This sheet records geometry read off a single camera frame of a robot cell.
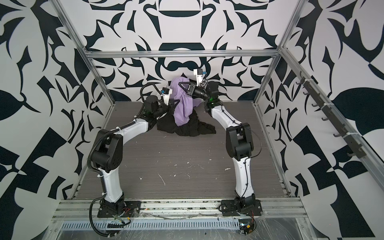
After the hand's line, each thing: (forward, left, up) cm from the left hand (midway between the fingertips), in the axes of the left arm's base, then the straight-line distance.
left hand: (179, 96), depth 88 cm
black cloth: (-5, +10, -19) cm, 22 cm away
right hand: (-2, 0, +10) cm, 10 cm away
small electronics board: (-61, -31, -26) cm, 73 cm away
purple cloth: (-4, -3, -2) cm, 5 cm away
